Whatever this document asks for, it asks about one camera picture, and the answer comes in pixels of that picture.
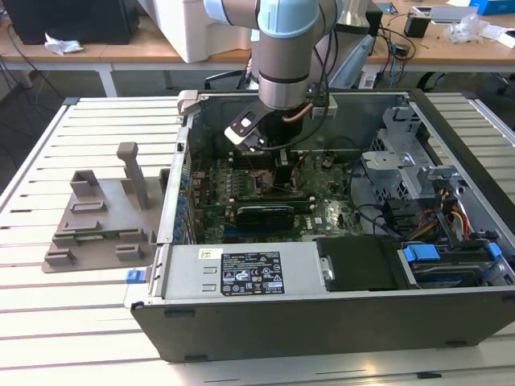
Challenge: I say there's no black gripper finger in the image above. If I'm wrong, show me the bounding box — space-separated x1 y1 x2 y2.
274 149 292 190

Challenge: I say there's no CPU socket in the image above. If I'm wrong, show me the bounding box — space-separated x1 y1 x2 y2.
251 167 301 195

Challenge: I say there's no black RAM slot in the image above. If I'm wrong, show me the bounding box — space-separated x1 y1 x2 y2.
229 191 314 213
232 151 301 170

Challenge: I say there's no black graphics card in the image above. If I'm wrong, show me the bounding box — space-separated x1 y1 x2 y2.
235 203 298 232

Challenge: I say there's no green motherboard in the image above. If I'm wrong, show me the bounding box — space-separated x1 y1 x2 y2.
188 154 365 244

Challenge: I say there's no black office chair base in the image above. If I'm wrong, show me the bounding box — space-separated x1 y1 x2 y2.
204 68 253 92
415 71 515 97

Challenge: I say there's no grey plastic case latch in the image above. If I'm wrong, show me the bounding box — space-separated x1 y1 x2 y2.
177 89 201 117

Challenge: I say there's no white barcode label box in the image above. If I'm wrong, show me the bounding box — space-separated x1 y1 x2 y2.
359 66 383 89

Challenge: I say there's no pale blue teach pendant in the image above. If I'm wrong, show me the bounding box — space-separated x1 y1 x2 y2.
330 34 374 89

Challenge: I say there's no black plastic shroud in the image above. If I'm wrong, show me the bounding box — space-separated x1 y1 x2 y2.
312 236 404 293

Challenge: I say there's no grey metal drive cage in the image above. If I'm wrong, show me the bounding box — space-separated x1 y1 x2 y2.
359 102 464 204

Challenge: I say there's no large white box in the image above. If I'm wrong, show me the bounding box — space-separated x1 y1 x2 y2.
136 0 262 64

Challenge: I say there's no grey power supply with label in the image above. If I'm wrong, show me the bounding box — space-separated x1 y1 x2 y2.
147 240 336 302

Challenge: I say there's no tall black speaker box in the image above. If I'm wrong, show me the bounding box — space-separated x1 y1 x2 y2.
365 10 384 40

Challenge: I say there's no black open PC case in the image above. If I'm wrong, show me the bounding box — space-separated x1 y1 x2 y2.
130 87 515 363

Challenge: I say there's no hard disk in blue carrier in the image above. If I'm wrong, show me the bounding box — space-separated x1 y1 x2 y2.
397 243 498 290

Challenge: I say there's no small black cube box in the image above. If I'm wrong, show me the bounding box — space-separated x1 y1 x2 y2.
403 11 432 39

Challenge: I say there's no wooden desk with white legs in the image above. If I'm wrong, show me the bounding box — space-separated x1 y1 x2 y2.
0 15 258 97

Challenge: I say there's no grey-brown parts rack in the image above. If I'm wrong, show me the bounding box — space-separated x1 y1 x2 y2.
41 141 173 276

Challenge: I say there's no grey flat tray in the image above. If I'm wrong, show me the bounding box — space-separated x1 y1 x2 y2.
429 3 480 26

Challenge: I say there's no crumpled clear plastic bag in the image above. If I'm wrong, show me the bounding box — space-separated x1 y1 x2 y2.
443 14 491 44

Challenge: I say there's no large black box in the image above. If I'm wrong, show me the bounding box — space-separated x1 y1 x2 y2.
6 0 141 46

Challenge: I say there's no crumpled white paper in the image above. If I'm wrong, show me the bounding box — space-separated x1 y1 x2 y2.
43 31 84 56

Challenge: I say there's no white paper sheet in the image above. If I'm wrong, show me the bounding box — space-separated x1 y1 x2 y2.
477 23 515 48

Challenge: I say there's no blue cardboard box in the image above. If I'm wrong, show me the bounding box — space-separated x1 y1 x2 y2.
480 0 515 17

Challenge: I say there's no locking lever wire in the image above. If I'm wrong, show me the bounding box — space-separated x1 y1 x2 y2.
257 179 293 193

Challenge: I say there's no brown braided cable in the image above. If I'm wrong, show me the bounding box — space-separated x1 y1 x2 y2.
281 102 315 124

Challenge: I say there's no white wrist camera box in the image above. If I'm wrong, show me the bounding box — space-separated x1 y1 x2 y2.
223 105 270 154

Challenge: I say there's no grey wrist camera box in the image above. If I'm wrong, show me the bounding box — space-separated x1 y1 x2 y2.
307 92 338 120

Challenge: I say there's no blue hanging cable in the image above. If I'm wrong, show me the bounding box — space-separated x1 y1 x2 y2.
384 38 408 90

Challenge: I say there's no red yellow wire bundle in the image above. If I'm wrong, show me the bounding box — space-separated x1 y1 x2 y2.
416 187 472 242

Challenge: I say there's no wooden desk with cables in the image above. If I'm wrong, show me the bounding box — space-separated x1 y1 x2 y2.
361 0 515 76

